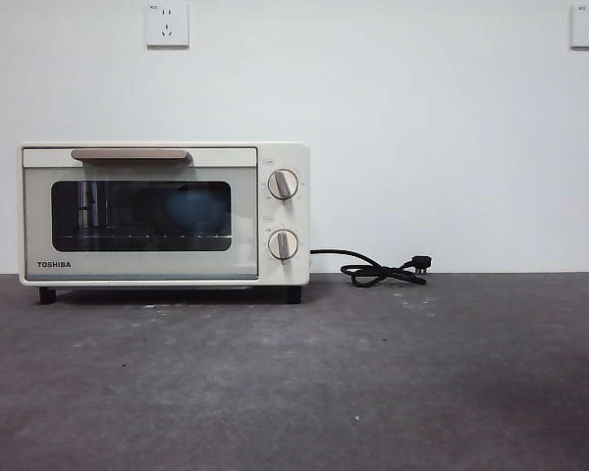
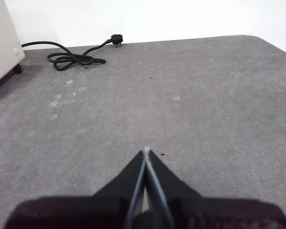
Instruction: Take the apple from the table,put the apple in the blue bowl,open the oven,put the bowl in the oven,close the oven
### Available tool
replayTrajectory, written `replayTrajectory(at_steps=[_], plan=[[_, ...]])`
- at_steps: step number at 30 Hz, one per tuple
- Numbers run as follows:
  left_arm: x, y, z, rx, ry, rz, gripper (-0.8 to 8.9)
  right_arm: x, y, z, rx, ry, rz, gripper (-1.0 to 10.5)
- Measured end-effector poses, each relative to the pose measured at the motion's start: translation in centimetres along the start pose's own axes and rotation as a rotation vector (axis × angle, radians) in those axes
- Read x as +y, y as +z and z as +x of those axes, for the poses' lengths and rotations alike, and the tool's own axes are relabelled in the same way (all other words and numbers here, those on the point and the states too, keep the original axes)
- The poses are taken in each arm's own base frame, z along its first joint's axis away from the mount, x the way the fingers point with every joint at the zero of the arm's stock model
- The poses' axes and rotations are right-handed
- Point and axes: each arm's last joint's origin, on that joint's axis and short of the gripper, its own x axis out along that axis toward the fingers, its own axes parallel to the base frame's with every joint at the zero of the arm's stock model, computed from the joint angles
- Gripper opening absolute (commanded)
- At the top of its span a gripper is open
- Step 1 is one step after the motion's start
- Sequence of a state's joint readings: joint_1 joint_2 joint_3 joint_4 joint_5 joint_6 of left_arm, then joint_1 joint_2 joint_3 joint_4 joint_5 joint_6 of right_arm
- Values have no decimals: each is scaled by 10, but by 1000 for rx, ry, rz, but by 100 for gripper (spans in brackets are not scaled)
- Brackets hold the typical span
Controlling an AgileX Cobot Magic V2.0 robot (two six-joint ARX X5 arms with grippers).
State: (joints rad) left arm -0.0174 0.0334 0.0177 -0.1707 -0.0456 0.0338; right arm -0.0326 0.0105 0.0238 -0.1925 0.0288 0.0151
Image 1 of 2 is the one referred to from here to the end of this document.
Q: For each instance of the beige round oven knob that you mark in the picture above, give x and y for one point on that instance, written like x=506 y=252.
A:
x=282 y=244
x=282 y=184

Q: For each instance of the blue ribbed bowl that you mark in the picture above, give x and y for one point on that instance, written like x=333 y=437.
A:
x=194 y=213

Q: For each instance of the cream Toshiba toaster oven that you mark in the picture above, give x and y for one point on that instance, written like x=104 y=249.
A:
x=284 y=216

